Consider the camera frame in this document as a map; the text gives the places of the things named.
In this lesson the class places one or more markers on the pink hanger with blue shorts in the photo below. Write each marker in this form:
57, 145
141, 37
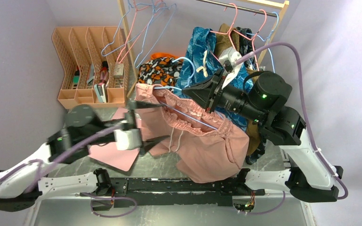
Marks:
227, 34

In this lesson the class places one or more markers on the blue shark print shorts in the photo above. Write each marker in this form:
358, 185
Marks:
201, 40

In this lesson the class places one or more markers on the pink hanger on left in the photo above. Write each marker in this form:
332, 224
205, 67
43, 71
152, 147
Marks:
128, 18

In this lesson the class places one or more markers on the light blue wire hanger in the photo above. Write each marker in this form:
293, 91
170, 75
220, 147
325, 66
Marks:
182, 90

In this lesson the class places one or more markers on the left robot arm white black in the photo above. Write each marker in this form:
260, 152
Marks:
28, 182

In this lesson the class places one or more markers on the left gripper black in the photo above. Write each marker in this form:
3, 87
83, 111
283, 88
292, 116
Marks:
133, 105

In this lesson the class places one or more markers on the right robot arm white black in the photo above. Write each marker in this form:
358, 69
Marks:
313, 179

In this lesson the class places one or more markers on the pink shorts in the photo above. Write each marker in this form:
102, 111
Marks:
210, 147

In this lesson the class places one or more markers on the pink flat board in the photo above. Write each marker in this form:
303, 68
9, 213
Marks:
110, 155

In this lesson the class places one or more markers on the peach plastic file organizer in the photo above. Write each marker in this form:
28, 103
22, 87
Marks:
91, 73

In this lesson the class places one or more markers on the orange camouflage shorts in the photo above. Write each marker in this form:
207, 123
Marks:
162, 69

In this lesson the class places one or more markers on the wooden clothes rack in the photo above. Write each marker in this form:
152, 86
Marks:
281, 7

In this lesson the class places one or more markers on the pink hanger with brown shorts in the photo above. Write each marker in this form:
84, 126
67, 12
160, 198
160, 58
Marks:
248, 43

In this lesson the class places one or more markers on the brown shorts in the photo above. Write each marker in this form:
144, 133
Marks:
238, 83

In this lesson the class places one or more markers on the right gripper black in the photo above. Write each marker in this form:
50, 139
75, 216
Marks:
201, 92

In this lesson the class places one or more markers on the dark grey patterned shorts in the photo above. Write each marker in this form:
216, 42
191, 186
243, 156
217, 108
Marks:
256, 147

